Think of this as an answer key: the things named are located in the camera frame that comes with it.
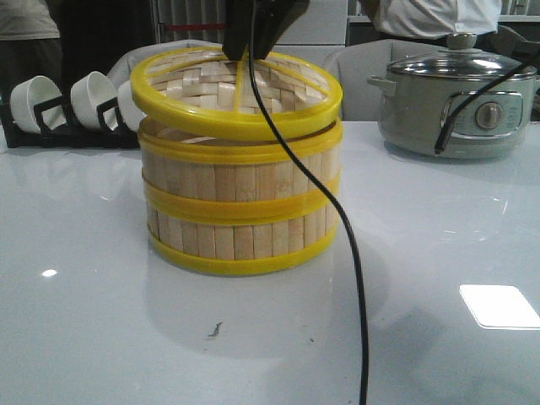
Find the white cabinet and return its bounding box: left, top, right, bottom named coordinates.
left=273, top=0, right=348, bottom=66

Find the person in beige shirt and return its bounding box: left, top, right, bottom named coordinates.
left=1, top=0, right=62, bottom=101

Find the white bowl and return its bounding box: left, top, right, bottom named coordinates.
left=117, top=81, right=146, bottom=132
left=70, top=71, right=117, bottom=130
left=9, top=75, right=62, bottom=133

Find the person in white shirt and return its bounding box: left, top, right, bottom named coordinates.
left=360, top=0, right=502, bottom=41

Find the woven bamboo steamer lid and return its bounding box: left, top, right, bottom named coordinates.
left=131, top=46, right=343, bottom=142

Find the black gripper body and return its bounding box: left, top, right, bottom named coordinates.
left=222, top=0, right=310, bottom=61

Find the grey-green electric cooking pot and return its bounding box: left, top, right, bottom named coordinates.
left=367, top=73, right=539, bottom=159

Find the bamboo steamer basket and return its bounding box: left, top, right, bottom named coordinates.
left=138, top=117, right=330, bottom=225
left=147, top=205, right=338, bottom=276

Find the black cable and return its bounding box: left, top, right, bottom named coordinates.
left=246, top=0, right=370, bottom=405

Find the person in black clothes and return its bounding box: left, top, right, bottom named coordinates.
left=49, top=0, right=154, bottom=88

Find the glass pot lid with knob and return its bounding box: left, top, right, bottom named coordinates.
left=386, top=33, right=521, bottom=80

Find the black dish rack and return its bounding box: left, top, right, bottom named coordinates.
left=1, top=95, right=139, bottom=149

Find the right grey chair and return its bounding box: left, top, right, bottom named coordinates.
left=323, top=39, right=442, bottom=122

